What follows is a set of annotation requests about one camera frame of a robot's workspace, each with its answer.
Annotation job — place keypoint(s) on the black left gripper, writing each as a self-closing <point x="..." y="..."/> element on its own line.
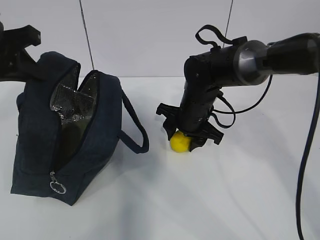
<point x="14" y="59"/>

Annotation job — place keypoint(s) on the dark blue lunch bag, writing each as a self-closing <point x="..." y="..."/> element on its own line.
<point x="68" y="129"/>

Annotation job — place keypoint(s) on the yellow lemon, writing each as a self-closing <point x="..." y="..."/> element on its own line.
<point x="179" y="142"/>

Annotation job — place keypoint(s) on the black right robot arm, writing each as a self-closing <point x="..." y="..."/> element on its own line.
<point x="244" y="63"/>

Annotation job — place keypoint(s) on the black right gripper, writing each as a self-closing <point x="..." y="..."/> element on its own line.
<point x="191" y="117"/>

